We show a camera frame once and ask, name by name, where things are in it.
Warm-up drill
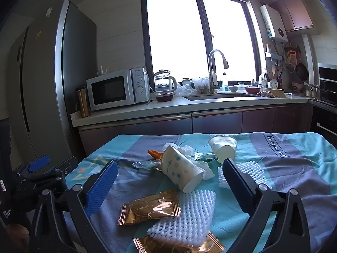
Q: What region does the brown base cabinet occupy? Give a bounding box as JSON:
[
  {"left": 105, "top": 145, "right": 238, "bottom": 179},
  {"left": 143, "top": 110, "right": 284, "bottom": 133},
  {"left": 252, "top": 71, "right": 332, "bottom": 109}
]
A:
[{"left": 79, "top": 104, "right": 310, "bottom": 156}]

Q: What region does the teal grey striped cloth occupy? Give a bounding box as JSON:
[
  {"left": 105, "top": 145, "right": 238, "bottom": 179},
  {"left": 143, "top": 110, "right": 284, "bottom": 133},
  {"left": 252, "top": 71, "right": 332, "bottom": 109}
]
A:
[{"left": 62, "top": 132, "right": 337, "bottom": 253}]

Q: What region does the grey refrigerator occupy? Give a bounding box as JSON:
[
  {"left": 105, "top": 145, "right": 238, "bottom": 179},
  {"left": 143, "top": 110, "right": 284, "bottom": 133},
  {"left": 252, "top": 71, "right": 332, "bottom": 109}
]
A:
[{"left": 8, "top": 0, "right": 98, "bottom": 164}]

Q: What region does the dotted white paper cup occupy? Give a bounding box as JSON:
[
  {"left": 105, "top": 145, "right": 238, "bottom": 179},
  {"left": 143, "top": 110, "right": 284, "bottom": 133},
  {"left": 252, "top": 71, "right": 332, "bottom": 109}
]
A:
[
  {"left": 208, "top": 135, "right": 238, "bottom": 164},
  {"left": 161, "top": 145, "right": 204, "bottom": 193}
]

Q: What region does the wall utensil rack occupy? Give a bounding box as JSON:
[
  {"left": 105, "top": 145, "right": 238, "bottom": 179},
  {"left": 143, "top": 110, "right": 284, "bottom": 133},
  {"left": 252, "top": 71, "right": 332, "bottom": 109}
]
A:
[{"left": 265, "top": 43, "right": 285, "bottom": 61}]

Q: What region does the person's left hand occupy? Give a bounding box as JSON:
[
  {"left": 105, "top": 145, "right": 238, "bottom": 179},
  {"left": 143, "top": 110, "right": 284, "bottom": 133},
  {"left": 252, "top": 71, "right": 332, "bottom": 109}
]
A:
[{"left": 7, "top": 224, "right": 29, "bottom": 253}]

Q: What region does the white foam fruit net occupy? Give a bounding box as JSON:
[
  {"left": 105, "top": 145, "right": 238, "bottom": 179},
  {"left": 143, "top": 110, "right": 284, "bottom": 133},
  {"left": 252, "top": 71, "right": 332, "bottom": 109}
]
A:
[
  {"left": 217, "top": 161, "right": 264, "bottom": 189},
  {"left": 147, "top": 190, "right": 216, "bottom": 245}
]

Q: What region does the copper travel tumbler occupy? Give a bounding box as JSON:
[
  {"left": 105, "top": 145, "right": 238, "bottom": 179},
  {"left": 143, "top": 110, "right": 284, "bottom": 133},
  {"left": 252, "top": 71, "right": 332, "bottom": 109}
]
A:
[{"left": 76, "top": 87, "right": 91, "bottom": 118}]

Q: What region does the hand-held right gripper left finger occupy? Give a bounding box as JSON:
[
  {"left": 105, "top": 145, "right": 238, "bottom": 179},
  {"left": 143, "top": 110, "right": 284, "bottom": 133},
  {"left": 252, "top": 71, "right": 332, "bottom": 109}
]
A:
[{"left": 29, "top": 159, "right": 119, "bottom": 253}]

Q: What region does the black built-in oven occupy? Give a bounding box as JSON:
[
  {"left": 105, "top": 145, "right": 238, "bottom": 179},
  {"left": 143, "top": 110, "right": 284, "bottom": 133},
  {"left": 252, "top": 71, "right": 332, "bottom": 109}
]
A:
[{"left": 317, "top": 63, "right": 337, "bottom": 106}]

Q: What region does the pink wall cabinet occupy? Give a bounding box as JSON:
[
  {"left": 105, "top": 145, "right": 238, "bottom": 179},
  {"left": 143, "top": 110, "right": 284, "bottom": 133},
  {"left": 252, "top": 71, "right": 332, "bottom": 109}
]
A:
[{"left": 270, "top": 0, "right": 315, "bottom": 32}]

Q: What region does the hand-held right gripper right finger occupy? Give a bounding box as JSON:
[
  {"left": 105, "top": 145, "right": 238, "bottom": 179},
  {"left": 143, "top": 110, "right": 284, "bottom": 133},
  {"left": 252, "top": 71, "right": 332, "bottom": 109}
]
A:
[{"left": 222, "top": 157, "right": 311, "bottom": 253}]

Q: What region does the steel kitchen faucet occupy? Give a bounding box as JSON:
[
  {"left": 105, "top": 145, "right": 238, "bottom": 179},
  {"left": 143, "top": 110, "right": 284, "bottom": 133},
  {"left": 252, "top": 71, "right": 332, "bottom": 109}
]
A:
[{"left": 208, "top": 49, "right": 229, "bottom": 93}]

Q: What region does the white water heater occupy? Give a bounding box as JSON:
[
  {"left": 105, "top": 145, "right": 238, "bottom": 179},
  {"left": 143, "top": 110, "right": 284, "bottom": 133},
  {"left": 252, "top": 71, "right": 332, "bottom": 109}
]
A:
[{"left": 260, "top": 4, "right": 289, "bottom": 43}]

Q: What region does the dark red lidded bowl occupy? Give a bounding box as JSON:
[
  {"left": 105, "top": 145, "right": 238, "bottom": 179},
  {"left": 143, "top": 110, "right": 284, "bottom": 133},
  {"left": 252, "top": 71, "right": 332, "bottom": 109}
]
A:
[{"left": 155, "top": 92, "right": 175, "bottom": 102}]

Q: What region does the glass electric kettle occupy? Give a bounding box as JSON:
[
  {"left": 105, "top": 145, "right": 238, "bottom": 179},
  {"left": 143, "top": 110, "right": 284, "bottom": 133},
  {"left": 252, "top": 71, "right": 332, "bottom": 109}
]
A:
[{"left": 153, "top": 70, "right": 177, "bottom": 94}]

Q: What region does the kitchen window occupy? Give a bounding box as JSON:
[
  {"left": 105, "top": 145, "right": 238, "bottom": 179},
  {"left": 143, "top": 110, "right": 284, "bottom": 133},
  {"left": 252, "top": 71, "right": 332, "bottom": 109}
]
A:
[{"left": 141, "top": 0, "right": 264, "bottom": 90}]

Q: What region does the clear green plastic wrapper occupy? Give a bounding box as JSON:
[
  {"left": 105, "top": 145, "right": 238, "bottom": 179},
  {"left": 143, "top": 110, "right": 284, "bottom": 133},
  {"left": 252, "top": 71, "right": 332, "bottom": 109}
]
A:
[{"left": 132, "top": 157, "right": 219, "bottom": 171}]

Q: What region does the white tissue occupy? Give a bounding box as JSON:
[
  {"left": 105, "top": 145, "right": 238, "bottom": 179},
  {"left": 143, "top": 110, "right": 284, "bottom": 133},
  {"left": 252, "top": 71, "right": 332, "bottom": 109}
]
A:
[
  {"left": 163, "top": 142, "right": 196, "bottom": 161},
  {"left": 195, "top": 161, "right": 215, "bottom": 182}
]

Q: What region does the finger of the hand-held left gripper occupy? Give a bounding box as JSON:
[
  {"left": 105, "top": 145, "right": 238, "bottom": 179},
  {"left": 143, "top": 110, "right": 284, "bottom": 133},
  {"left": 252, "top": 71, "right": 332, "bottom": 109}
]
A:
[
  {"left": 51, "top": 157, "right": 79, "bottom": 176},
  {"left": 16, "top": 155, "right": 50, "bottom": 180}
]

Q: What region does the hanging frying pan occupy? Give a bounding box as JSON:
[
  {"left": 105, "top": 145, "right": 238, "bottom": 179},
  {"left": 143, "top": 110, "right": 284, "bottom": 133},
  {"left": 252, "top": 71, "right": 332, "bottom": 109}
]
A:
[{"left": 296, "top": 63, "right": 308, "bottom": 81}]

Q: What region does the kitchen sink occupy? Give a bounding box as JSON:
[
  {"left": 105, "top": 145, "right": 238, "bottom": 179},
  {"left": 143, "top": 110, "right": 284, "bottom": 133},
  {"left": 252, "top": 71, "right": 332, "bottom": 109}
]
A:
[{"left": 184, "top": 92, "right": 257, "bottom": 101}]

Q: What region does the white microwave oven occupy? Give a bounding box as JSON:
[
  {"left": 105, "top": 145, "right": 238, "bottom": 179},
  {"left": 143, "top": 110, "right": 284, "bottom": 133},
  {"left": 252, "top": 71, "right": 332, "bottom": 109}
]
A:
[{"left": 86, "top": 67, "right": 150, "bottom": 111}]

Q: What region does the clear plastic bag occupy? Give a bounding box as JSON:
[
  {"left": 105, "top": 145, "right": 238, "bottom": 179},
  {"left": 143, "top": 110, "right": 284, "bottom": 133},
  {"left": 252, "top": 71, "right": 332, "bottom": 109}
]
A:
[{"left": 175, "top": 78, "right": 208, "bottom": 97}]

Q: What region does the gold snack wrapper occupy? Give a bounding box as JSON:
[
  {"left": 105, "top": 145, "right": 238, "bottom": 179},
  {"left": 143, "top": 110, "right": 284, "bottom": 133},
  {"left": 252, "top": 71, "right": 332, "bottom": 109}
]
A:
[
  {"left": 117, "top": 189, "right": 182, "bottom": 226},
  {"left": 133, "top": 232, "right": 226, "bottom": 253}
]

